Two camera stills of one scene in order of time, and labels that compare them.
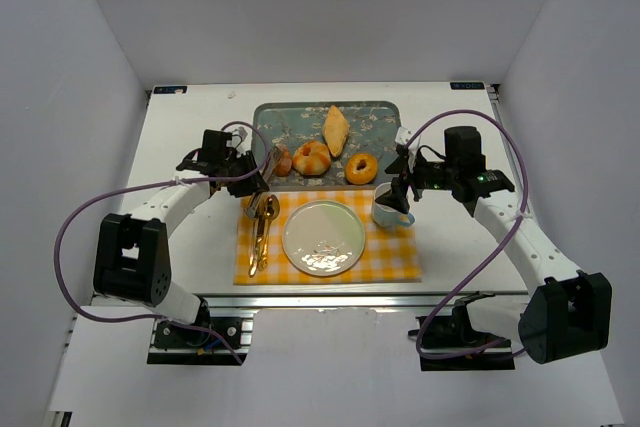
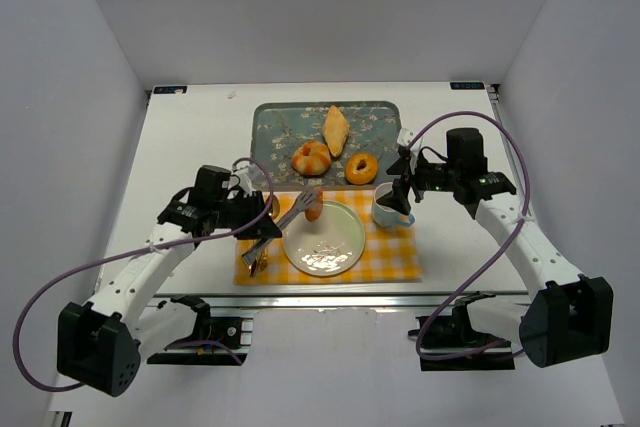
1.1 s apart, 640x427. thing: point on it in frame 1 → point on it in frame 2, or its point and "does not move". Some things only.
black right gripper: (401, 179) does not move
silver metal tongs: (252, 208) → (302, 203)
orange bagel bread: (361, 168) does not move
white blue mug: (387, 216) does not move
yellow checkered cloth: (389, 254) does not move
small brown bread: (283, 162) → (314, 213)
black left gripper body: (254, 175) → (255, 214)
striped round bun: (312, 159) does not move
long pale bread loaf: (335, 130) does not move
